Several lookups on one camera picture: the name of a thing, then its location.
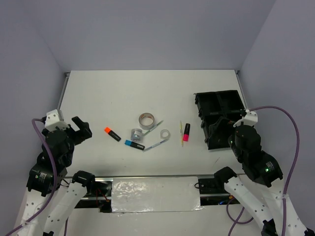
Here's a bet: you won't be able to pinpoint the orange capped black highlighter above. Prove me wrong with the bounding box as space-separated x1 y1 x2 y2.
104 127 121 142

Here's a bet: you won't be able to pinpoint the blue capped black highlighter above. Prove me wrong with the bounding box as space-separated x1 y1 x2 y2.
125 140 145 150

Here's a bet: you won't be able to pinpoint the pink capped black highlighter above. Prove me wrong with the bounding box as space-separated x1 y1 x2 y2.
183 123 190 142

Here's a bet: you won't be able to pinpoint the large grey tape roll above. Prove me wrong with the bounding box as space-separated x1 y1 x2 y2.
138 113 155 130

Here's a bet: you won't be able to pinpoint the yellow thin pen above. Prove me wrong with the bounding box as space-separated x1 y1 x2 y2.
180 120 184 147

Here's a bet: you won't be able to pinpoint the blue thin pen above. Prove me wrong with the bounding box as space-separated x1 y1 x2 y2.
143 139 168 152

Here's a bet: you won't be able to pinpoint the small clear tape roll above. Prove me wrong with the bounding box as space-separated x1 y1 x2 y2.
160 129 170 140

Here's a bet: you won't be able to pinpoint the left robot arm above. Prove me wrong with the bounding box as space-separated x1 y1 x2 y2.
14 113 96 236

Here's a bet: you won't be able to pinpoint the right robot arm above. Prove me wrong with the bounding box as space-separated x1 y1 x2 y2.
214 125 315 236

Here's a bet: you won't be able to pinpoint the black compartment organizer tray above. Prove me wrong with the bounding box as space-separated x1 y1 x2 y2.
195 90 246 150

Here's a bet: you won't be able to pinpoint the silver foil sheet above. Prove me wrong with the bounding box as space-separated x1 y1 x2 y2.
111 177 203 213

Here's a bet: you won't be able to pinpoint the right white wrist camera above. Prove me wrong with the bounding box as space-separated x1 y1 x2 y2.
233 109 258 127

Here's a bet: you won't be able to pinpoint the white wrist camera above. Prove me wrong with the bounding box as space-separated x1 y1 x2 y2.
45 109 69 132
233 109 258 127

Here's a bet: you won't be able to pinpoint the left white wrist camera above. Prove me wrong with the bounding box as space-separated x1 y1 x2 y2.
45 109 69 132

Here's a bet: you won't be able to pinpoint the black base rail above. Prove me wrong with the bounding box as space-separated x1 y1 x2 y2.
74 175 237 213

